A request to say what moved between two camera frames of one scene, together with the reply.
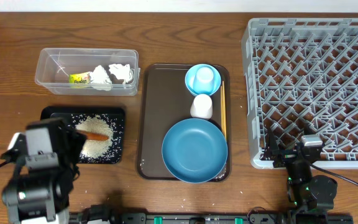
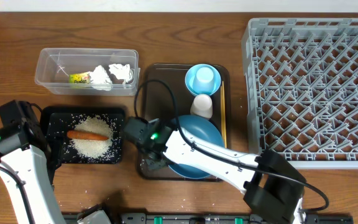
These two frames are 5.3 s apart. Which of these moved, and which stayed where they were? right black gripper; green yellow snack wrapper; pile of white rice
Moved: right black gripper
Stayed: green yellow snack wrapper; pile of white rice
